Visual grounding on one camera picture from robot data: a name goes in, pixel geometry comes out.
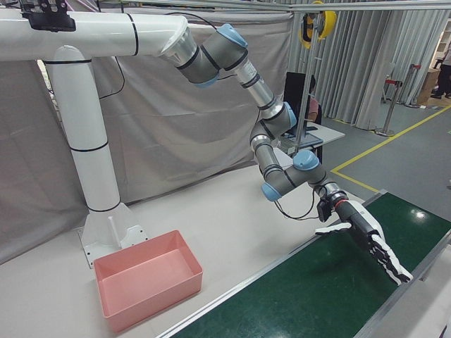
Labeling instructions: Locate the robot hand black white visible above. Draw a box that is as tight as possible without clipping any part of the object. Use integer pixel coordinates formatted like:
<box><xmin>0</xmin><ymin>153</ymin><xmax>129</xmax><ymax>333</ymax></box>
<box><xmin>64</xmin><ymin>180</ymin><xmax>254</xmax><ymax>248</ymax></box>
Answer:
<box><xmin>314</xmin><ymin>199</ymin><xmax>414</xmax><ymax>285</ymax></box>

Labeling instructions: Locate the pink plastic basket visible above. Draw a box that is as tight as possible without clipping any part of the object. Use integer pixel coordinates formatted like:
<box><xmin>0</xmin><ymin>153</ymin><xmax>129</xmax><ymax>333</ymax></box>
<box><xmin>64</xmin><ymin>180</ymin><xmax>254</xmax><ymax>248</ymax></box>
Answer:
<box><xmin>93</xmin><ymin>229</ymin><xmax>204</xmax><ymax>334</ymax></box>

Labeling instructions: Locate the green belt conveyor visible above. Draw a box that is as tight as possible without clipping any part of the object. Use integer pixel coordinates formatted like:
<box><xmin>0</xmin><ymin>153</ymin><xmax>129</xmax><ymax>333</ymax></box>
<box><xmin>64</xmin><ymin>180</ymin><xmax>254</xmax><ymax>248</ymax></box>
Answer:
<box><xmin>154</xmin><ymin>188</ymin><xmax>451</xmax><ymax>338</ymax></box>

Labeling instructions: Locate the white desk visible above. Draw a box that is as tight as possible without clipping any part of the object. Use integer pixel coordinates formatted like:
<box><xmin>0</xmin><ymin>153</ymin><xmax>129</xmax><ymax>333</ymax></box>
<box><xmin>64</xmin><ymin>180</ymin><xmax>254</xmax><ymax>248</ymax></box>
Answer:
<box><xmin>278</xmin><ymin>121</ymin><xmax>346</xmax><ymax>166</ymax></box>

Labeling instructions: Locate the seated person pink shirt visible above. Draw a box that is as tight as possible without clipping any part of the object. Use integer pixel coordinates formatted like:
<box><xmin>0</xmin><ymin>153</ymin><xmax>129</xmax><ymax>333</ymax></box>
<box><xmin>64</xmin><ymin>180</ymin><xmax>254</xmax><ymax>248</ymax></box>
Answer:
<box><xmin>306</xmin><ymin>75</ymin><xmax>322</xmax><ymax>125</ymax></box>

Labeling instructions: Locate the black desk monitor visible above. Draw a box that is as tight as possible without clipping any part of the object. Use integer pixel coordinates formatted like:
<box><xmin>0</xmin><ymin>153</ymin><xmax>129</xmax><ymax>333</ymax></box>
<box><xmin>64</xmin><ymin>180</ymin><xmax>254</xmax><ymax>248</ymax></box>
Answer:
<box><xmin>283</xmin><ymin>72</ymin><xmax>307</xmax><ymax>137</ymax></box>

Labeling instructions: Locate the cardboard box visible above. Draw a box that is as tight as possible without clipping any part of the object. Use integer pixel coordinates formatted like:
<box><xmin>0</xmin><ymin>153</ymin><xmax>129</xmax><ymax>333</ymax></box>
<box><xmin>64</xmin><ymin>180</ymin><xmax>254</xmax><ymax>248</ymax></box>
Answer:
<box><xmin>417</xmin><ymin>68</ymin><xmax>441</xmax><ymax>106</ymax></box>

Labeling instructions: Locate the grey pleated curtain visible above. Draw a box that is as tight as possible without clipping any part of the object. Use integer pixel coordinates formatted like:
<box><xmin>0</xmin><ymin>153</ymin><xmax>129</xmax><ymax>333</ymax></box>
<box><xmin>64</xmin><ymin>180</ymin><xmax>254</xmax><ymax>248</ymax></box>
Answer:
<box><xmin>294</xmin><ymin>8</ymin><xmax>445</xmax><ymax>131</ymax></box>

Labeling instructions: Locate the person in dark trousers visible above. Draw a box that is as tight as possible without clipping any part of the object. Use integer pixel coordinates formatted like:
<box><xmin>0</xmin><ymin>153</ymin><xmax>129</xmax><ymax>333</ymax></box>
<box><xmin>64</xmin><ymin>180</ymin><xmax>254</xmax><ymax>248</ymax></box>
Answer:
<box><xmin>431</xmin><ymin>45</ymin><xmax>451</xmax><ymax>100</ymax></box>

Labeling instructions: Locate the grey fabric curtain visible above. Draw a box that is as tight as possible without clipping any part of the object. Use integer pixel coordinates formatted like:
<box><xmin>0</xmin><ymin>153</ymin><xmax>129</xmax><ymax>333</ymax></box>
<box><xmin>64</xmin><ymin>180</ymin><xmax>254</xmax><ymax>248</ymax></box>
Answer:
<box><xmin>0</xmin><ymin>0</ymin><xmax>307</xmax><ymax>265</ymax></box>

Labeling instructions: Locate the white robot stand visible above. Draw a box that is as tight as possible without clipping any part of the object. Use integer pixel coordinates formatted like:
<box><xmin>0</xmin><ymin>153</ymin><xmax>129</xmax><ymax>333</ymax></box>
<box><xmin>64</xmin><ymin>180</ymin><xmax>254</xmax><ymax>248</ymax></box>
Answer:
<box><xmin>0</xmin><ymin>10</ymin><xmax>190</xmax><ymax>272</ymax></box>

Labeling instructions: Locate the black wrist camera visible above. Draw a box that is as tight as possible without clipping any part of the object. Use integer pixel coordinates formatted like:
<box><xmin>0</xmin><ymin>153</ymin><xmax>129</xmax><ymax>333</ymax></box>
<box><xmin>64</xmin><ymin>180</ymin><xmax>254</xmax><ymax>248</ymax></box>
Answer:
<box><xmin>316</xmin><ymin>199</ymin><xmax>334</xmax><ymax>223</ymax></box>

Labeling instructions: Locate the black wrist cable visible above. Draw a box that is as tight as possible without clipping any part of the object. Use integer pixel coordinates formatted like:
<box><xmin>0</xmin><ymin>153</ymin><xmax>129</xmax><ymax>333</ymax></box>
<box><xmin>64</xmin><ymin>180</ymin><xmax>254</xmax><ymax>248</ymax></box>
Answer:
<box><xmin>273</xmin><ymin>181</ymin><xmax>318</xmax><ymax>222</ymax></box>

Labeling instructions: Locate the steel barrier post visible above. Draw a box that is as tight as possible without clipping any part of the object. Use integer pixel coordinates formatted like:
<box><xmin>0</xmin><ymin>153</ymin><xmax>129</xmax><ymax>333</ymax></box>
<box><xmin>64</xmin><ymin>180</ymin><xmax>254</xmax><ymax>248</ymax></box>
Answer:
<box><xmin>404</xmin><ymin>63</ymin><xmax>423</xmax><ymax>108</ymax></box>
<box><xmin>375</xmin><ymin>63</ymin><xmax>397</xmax><ymax>137</ymax></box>

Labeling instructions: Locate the yellow cable reel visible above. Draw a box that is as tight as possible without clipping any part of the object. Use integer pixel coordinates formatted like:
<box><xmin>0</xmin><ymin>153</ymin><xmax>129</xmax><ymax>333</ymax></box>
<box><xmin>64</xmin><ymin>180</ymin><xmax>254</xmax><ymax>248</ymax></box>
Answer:
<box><xmin>298</xmin><ymin>10</ymin><xmax>338</xmax><ymax>50</ymax></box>

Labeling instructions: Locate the black camera on beam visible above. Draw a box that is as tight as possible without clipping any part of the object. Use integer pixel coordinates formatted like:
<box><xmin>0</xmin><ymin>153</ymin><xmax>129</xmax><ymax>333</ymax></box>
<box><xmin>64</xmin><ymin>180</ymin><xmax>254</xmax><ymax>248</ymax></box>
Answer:
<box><xmin>19</xmin><ymin>0</ymin><xmax>77</xmax><ymax>32</ymax></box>

